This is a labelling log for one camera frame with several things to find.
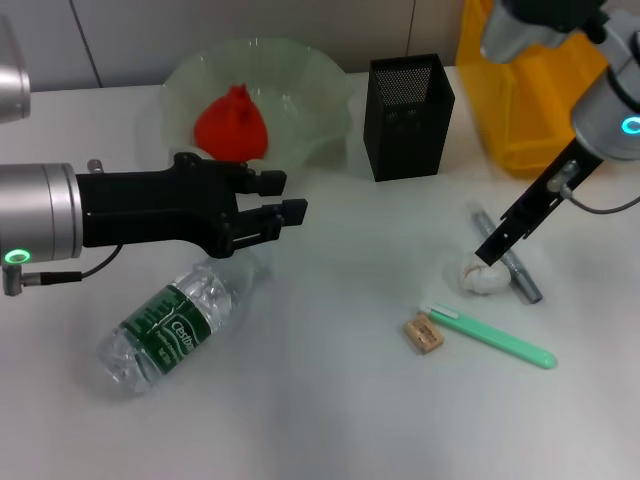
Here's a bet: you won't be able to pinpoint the green toothbrush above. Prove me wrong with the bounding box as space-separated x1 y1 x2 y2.
417 299 558 371

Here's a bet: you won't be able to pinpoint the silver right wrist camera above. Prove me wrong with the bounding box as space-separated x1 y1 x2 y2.
479 0 609 65

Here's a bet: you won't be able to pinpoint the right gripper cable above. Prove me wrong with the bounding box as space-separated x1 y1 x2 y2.
547 164 640 216

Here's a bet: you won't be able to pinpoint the white paper ball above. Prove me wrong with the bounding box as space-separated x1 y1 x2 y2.
458 252 511 296

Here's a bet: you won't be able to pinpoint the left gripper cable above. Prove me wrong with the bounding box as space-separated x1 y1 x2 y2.
0 244 124 299

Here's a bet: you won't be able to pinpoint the grey pen in clear sleeve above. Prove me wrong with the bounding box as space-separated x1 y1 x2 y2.
469 209 544 305

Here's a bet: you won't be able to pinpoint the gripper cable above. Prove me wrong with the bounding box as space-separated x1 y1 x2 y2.
547 164 640 216
0 244 124 299

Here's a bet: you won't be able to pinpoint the small wooden cork block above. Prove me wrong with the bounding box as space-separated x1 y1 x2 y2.
403 313 445 355

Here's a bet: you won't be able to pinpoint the clear green-label water bottle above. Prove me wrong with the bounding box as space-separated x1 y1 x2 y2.
97 254 261 399

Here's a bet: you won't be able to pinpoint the green glass fruit plate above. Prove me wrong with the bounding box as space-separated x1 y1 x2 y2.
160 37 351 175

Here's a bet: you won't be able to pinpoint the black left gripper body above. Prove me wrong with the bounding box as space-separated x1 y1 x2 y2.
74 152 240 260

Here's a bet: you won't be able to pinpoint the yellow plastic bin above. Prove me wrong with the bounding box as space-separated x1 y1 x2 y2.
455 0 640 180

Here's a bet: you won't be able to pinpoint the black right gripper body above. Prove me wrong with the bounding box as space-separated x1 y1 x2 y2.
498 141 605 237

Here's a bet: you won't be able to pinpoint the black mesh pen holder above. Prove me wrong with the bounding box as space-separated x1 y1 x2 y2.
363 53 456 183

